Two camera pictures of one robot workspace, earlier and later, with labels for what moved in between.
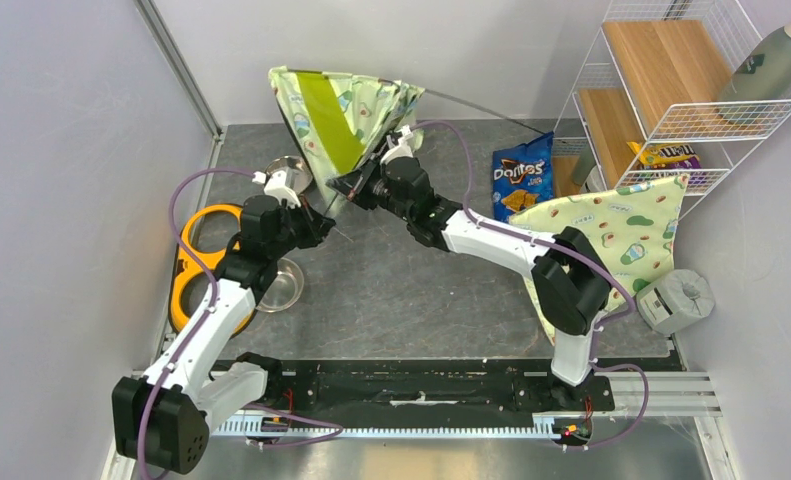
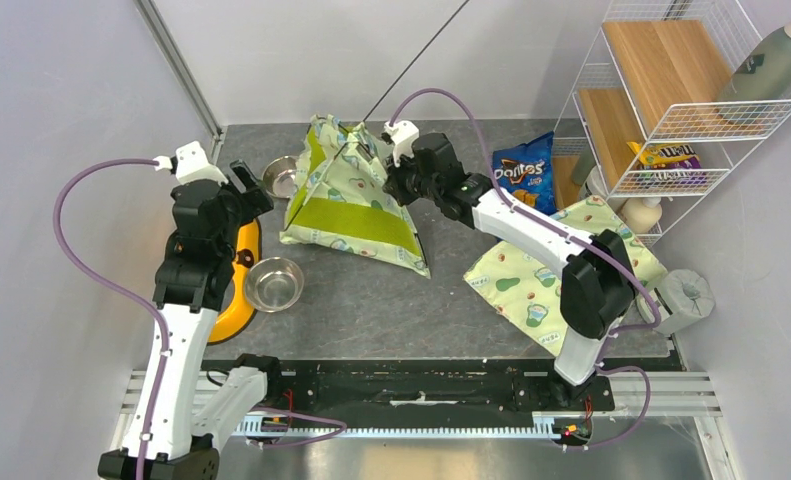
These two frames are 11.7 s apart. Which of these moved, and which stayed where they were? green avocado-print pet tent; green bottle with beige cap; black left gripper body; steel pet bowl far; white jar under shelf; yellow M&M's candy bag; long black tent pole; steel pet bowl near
Moved: long black tent pole; green avocado-print pet tent; black left gripper body
Stayed: steel pet bowl far; white jar under shelf; yellow M&M's candy bag; green bottle with beige cap; steel pet bowl near
